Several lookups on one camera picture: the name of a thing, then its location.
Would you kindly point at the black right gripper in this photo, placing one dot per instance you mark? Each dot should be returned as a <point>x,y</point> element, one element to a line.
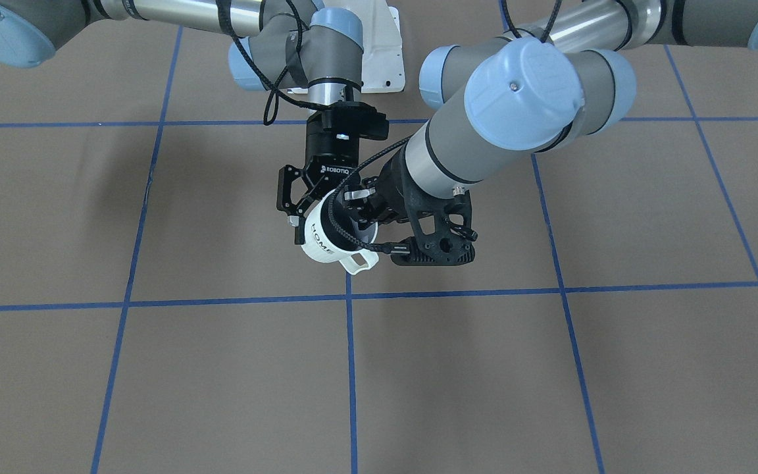
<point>331,160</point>

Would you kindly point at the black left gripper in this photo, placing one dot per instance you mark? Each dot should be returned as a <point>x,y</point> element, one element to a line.
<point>392,182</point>

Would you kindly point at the white ribbed plastic mug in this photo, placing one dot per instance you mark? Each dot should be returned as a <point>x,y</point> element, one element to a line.
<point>324,244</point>

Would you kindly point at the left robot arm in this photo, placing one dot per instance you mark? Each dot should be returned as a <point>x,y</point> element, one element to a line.
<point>539,89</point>

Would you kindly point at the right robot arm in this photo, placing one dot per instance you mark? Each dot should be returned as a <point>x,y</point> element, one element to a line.
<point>311,53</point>

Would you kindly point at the brown table mat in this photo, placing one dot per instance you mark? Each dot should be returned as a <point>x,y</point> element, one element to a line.
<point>156,318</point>

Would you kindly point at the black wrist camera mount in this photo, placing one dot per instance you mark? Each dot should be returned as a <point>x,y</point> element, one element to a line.
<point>442,228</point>

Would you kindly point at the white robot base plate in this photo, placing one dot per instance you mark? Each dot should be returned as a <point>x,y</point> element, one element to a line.
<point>382,60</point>

